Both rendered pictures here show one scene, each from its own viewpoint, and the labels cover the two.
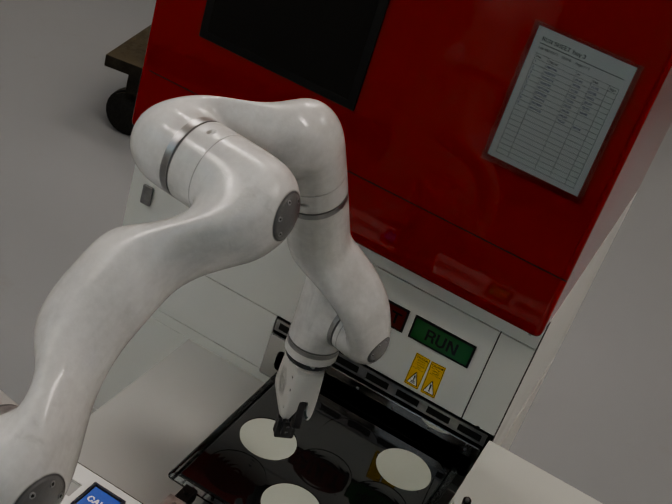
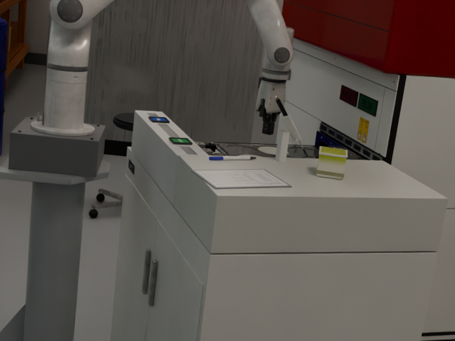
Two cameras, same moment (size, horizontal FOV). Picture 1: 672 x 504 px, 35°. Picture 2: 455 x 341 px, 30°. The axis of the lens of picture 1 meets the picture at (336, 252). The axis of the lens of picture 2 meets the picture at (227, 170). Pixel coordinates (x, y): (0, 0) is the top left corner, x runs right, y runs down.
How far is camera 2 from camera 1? 211 cm
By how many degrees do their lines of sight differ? 50
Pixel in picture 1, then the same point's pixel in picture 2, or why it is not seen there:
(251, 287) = (314, 108)
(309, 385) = (265, 88)
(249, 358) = not seen: hidden behind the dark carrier
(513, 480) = (374, 166)
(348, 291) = (261, 15)
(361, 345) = (267, 46)
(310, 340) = (265, 61)
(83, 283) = not seen: outside the picture
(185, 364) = not seen: hidden behind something
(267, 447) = (269, 151)
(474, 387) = (378, 128)
